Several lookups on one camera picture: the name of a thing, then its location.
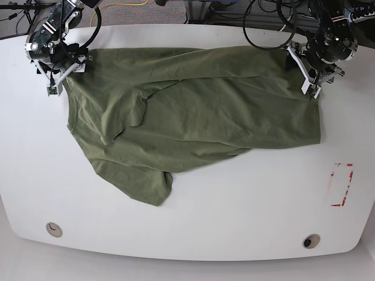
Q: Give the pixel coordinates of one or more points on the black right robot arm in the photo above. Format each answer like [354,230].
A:
[46,48]

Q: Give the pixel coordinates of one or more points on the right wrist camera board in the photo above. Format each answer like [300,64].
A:
[54,90]

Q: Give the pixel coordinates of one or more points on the left table grommet hole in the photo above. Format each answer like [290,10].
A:
[54,230]

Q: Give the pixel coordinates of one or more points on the red tape rectangle marker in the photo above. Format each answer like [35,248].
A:
[340,180]

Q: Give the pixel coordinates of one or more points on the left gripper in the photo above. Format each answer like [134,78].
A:
[313,70]

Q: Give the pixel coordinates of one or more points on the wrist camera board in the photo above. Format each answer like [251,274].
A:
[54,90]
[311,90]

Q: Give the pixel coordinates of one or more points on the green T-shirt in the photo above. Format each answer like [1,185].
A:
[140,115]

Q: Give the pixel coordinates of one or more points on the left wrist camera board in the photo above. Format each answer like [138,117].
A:
[311,90]

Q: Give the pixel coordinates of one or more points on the right table grommet hole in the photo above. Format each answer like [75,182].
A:
[311,241]

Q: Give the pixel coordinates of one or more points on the table grommet hole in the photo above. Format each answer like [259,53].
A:
[54,230]
[311,241]

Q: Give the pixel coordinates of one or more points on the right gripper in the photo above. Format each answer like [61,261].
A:
[55,75]

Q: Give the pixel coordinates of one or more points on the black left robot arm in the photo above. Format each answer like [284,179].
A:
[315,54]

